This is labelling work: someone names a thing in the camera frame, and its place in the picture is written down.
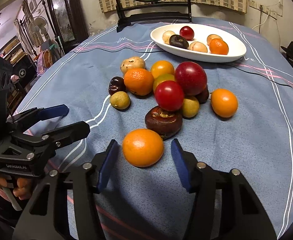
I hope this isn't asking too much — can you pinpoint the dark purple plum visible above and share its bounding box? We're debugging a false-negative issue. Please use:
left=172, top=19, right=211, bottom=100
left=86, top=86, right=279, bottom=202
left=108, top=76, right=126, bottom=95

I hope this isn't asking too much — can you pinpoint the smooth orange fruit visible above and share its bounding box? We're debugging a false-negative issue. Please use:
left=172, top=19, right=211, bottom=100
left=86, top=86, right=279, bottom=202
left=122, top=128, right=164, bottom=167

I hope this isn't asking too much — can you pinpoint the brown water chestnut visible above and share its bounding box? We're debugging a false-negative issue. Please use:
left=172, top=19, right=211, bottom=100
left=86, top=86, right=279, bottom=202
left=145, top=106, right=183, bottom=140

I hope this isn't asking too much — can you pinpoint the small dark red plum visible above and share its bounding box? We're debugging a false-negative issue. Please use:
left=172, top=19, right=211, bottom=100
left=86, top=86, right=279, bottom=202
left=195, top=86, right=209, bottom=104

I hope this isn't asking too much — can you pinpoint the spotted pale apple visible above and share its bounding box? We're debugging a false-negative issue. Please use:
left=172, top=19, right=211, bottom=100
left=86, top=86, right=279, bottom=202
left=120, top=56, right=146, bottom=75

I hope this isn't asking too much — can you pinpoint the small red tomato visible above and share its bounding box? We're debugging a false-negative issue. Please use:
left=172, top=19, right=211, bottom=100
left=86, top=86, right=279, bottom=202
left=155, top=80, right=184, bottom=112

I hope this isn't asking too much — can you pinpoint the green yellow tomato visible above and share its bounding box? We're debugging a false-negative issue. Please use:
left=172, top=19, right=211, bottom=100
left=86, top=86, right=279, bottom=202
left=153, top=74, right=175, bottom=93

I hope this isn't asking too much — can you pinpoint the yellow orange tomato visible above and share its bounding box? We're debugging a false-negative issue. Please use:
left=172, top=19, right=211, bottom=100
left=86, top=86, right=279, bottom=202
left=151, top=60, right=175, bottom=79

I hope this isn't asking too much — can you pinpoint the large red plum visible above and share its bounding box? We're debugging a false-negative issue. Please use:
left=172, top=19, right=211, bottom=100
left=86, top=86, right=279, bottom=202
left=175, top=61, right=207, bottom=96

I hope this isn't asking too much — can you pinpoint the pale yellow round fruit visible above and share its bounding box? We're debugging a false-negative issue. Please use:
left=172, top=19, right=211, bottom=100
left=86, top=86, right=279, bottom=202
left=162, top=30, right=175, bottom=44

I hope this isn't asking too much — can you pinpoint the large orange mandarin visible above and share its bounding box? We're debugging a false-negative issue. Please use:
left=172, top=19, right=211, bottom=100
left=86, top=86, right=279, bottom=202
left=209, top=38, right=229, bottom=55

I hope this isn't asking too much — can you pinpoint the small orange fruit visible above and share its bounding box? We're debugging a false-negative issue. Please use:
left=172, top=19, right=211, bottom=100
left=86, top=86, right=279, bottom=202
left=210, top=88, right=238, bottom=118

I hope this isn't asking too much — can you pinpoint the textured orange mandarin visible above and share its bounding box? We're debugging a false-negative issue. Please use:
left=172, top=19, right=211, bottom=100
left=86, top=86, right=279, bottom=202
left=124, top=68, right=154, bottom=96

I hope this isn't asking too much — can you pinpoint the dark mangosteen fruit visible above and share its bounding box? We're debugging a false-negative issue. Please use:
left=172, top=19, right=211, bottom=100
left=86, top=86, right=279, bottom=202
left=169, top=34, right=189, bottom=49

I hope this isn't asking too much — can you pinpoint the pale speckled fruit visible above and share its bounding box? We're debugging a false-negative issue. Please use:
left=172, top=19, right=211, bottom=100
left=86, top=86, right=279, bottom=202
left=188, top=41, right=208, bottom=53

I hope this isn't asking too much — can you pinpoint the tan melon fruit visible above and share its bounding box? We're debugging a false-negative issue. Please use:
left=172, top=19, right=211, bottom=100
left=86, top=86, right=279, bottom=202
left=207, top=34, right=222, bottom=45

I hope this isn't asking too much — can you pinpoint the person left hand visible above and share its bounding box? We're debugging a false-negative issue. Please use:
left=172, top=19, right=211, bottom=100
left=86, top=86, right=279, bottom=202
left=0, top=173, right=33, bottom=201

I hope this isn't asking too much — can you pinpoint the blue striped tablecloth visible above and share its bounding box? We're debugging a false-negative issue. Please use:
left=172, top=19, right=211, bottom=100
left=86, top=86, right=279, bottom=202
left=17, top=18, right=293, bottom=239

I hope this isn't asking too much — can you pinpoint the standing fan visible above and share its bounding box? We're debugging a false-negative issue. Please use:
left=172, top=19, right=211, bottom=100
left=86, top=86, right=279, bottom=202
left=30, top=16, right=50, bottom=40

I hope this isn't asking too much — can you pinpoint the dark framed painting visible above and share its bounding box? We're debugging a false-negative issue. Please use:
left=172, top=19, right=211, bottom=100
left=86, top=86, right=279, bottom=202
left=47, top=0, right=88, bottom=53

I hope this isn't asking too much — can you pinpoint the white oval plate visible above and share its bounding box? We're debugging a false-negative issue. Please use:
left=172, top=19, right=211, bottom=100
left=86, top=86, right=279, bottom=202
left=150, top=23, right=247, bottom=63

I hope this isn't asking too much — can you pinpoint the goldfish screen black frame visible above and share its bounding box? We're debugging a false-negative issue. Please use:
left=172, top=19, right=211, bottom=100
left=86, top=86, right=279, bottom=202
left=115, top=0, right=191, bottom=32

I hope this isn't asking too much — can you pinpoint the wall power strip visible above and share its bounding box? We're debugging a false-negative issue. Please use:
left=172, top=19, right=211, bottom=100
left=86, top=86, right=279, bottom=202
left=248, top=0, right=278, bottom=20

